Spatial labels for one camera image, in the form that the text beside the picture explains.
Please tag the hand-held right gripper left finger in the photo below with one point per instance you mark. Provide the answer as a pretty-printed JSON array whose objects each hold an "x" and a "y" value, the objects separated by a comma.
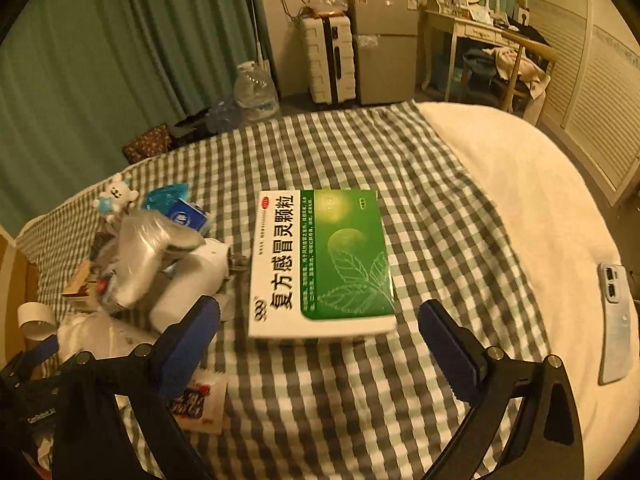
[{"x": 192, "y": 345}]

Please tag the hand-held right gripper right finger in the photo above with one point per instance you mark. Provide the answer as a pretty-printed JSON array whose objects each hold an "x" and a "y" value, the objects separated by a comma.
[{"x": 450, "y": 355}]

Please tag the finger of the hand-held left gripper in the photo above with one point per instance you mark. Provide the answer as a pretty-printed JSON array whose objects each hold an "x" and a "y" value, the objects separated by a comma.
[{"x": 39, "y": 350}]

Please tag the white paper roll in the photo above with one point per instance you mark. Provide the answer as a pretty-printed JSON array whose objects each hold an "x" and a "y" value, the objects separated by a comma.
[{"x": 35, "y": 321}]

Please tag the printed snack packet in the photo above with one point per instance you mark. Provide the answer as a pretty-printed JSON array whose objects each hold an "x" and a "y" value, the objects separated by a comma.
[{"x": 206, "y": 405}]

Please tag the white plastic bag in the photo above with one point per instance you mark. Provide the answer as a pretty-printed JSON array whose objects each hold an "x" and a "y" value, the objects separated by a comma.
[{"x": 100, "y": 332}]

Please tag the white bottle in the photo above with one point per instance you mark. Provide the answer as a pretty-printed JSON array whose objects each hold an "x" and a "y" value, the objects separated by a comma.
[{"x": 195, "y": 275}]

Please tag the small wooden box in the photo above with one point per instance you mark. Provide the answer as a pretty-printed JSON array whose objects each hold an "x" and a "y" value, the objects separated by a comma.
[{"x": 80, "y": 285}]

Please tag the silver plastic-wrapped item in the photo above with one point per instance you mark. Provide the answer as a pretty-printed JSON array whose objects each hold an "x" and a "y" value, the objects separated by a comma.
[{"x": 145, "y": 255}]

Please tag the blue tissue pack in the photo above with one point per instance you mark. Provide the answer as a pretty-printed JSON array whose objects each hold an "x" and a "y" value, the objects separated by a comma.
[{"x": 187, "y": 216}]

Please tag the teal packet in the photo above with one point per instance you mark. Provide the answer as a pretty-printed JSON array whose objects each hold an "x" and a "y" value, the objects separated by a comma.
[{"x": 165, "y": 195}]

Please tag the grey checkered blanket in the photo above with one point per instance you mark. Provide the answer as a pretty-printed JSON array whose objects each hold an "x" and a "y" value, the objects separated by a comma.
[{"x": 425, "y": 200}]

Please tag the white blanket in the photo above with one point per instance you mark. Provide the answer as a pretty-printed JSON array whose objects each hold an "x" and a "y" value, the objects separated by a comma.
[{"x": 525, "y": 210}]

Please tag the silver smartphone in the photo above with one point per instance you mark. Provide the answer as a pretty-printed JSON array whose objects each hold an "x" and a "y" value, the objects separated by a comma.
[{"x": 615, "y": 330}]

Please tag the white bear plush toy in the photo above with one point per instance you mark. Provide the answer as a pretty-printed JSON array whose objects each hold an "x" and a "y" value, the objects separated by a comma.
[{"x": 115, "y": 195}]

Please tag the brown patterned bag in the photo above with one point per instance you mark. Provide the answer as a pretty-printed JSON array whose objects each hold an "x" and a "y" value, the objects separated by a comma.
[{"x": 147, "y": 142}]

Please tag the dark bag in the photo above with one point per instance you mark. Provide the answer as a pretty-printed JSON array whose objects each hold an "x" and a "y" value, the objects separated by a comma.
[{"x": 195, "y": 122}]

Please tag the large clear water bottle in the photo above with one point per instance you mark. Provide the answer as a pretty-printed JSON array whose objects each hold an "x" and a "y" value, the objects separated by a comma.
[{"x": 256, "y": 92}]

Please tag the clothes pile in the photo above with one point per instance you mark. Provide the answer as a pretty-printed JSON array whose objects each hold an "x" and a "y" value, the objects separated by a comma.
[{"x": 505, "y": 65}]

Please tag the green curtain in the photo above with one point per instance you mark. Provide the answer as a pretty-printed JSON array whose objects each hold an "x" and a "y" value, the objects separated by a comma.
[{"x": 100, "y": 60}]

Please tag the white suitcase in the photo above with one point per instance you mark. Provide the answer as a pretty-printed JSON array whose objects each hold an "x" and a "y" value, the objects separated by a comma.
[{"x": 325, "y": 60}]

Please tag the grey mini fridge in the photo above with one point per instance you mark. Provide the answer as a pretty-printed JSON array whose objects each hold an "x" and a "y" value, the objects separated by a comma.
[{"x": 385, "y": 45}]

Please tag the wooden chair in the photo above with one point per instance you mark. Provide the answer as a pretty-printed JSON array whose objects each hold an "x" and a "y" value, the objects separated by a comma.
[{"x": 537, "y": 50}]

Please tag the cream dressing table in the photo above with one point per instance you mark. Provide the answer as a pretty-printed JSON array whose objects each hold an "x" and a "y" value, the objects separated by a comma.
[{"x": 480, "y": 30}]

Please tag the louvered wardrobe doors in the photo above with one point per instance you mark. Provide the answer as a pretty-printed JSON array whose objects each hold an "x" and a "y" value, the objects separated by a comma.
[{"x": 590, "y": 60}]

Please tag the clear plastic bag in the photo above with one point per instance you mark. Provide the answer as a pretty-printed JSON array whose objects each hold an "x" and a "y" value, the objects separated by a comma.
[{"x": 325, "y": 4}]

